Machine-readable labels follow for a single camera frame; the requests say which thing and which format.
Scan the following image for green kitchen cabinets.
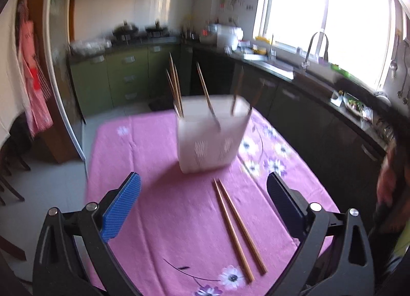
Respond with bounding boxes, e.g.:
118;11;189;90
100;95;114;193
69;42;192;118

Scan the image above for chrome kitchen faucet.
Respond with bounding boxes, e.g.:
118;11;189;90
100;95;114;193
300;30;329;70

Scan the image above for person's right hand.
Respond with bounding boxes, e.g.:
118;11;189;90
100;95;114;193
377;141;409;231

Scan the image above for dark lower cabinets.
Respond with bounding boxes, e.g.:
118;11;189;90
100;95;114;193
190;43;387;226

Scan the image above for purple floral tablecloth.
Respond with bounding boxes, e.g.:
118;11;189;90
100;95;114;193
86;111;337;295

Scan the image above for white plastic utensil holder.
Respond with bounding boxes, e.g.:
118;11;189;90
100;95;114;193
177;95;251;174

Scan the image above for dark wooden chair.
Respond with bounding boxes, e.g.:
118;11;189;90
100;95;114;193
1;128;32;202

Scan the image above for white hanging cloth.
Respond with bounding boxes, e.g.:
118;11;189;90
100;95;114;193
0;0;29;145

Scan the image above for red checkered apron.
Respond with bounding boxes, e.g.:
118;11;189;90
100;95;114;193
17;0;54;138

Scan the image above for plastic bag on counter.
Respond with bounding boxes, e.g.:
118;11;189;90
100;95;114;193
69;38;112;56

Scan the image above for white rice cooker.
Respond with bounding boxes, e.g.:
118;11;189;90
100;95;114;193
199;24;244;51

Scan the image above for black wok with lid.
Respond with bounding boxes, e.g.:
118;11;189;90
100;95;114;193
112;21;139;41

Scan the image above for sliding door frame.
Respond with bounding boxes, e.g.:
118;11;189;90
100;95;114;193
42;0;86;164

